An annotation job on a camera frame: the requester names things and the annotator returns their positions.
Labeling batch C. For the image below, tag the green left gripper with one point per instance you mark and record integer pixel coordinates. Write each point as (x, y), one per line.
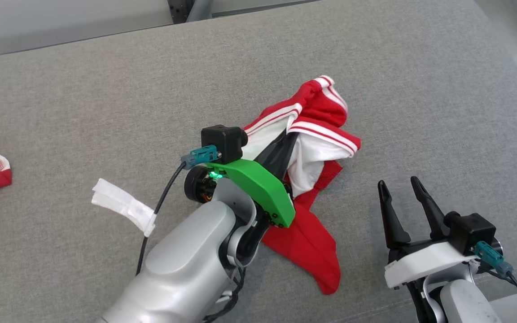
(263, 188)

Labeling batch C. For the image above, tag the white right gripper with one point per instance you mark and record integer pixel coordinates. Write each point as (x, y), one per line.
(420, 262)

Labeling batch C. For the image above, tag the red white lettered jersey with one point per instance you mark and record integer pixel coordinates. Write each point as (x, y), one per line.
(308, 242)

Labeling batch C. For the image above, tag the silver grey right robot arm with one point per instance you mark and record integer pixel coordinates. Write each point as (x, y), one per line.
(465, 305)

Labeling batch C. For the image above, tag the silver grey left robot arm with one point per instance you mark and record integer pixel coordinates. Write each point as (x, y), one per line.
(182, 269)

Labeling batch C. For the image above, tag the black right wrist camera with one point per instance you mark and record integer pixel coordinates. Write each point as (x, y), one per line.
(471, 231)

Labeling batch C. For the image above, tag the teal left camera connector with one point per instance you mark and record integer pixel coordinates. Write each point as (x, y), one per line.
(200, 156)

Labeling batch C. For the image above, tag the teal camera connector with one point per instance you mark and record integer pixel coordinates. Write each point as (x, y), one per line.
(200, 156)
(492, 258)

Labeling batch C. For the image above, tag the teal right camera connector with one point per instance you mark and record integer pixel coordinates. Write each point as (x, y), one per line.
(492, 258)

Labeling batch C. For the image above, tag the dark perforated metal bracket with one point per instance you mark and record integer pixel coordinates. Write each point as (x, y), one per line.
(178, 10)

